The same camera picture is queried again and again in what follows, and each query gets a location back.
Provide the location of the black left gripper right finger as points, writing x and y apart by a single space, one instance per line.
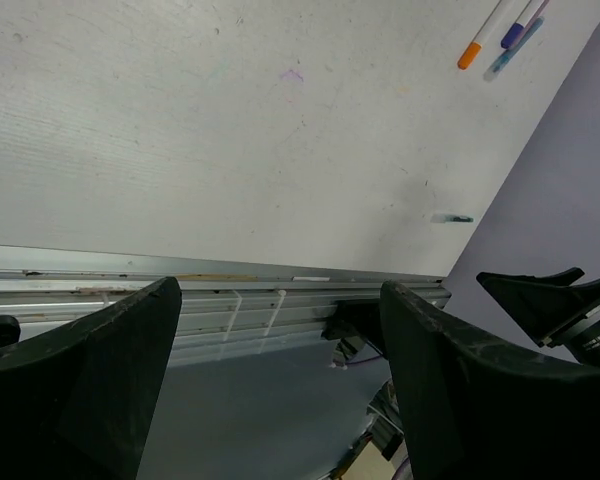
475 406

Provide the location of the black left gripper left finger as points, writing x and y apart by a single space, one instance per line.
77 402

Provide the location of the white marker orange cap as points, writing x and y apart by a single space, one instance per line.
486 30

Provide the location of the light blue gel pen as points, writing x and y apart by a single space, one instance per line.
502 60

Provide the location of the purple gel pen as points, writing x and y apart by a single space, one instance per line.
528 15

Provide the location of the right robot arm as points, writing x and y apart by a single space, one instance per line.
552 310

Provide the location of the green pen on table edge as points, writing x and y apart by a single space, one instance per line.
451 218

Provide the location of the aluminium frame rail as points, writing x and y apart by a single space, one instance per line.
228 309

